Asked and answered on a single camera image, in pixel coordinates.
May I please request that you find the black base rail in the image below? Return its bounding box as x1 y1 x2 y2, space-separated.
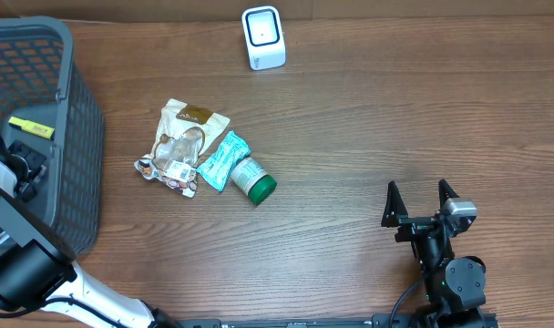
176 313 499 328

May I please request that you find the white barcode scanner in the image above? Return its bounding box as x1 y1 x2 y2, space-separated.
241 5 286 71

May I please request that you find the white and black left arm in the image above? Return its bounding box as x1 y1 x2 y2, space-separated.
0 134 177 327

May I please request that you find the dark grey plastic basket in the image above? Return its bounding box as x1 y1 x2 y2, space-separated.
0 16 105 253

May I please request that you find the teal snack packet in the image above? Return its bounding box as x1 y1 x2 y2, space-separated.
197 131 251 192

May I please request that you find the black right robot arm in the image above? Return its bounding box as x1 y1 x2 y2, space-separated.
381 179 487 327

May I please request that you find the green lid white jar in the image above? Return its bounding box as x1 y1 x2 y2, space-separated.
231 157 277 205

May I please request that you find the beige Pantree snack bag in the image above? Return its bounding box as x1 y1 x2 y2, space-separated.
134 98 231 199

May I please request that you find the yellow and blue bar packet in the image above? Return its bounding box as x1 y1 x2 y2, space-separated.
8 117 55 140

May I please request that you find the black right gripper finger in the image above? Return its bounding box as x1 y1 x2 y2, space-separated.
381 180 408 228
438 179 459 212

